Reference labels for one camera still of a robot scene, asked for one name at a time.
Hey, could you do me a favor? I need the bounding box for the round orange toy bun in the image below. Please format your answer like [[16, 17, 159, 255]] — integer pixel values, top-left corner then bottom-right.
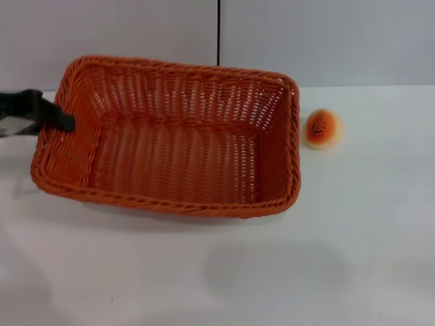
[[303, 108, 345, 149]]

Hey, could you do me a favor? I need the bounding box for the orange woven rectangular basket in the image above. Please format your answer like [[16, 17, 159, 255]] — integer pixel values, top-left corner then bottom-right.
[[30, 55, 302, 219]]

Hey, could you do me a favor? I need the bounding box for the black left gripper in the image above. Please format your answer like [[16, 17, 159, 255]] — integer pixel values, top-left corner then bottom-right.
[[0, 88, 76, 139]]

